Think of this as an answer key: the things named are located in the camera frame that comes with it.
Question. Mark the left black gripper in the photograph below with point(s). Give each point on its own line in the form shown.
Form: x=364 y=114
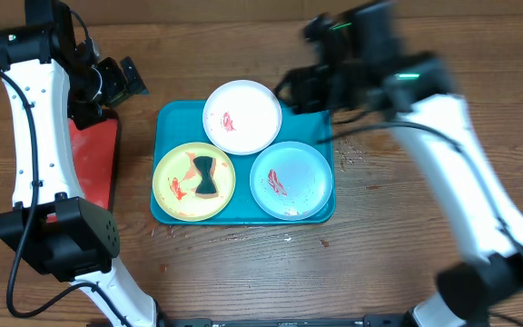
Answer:
x=81 y=110

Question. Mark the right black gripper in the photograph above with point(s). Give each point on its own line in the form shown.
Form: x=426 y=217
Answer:
x=308 y=96

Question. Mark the white plate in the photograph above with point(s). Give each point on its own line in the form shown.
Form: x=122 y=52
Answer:
x=242 y=117

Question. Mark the yellow-green plate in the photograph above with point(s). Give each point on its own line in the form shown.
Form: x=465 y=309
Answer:
x=175 y=180

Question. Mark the black bow-shaped sponge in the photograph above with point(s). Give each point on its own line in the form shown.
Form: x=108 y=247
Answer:
x=205 y=166

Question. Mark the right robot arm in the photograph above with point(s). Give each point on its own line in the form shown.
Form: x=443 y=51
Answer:
x=362 y=67

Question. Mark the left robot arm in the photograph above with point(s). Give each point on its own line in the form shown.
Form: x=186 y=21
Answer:
x=54 y=83

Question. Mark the teal plastic serving tray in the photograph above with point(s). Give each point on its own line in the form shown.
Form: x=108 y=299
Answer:
x=180 y=122

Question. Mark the dark red tray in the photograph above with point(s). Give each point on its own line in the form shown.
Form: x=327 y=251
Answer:
x=93 y=163

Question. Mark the light blue plate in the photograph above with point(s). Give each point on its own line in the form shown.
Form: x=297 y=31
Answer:
x=293 y=182

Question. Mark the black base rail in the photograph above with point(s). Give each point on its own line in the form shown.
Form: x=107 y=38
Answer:
x=369 y=320

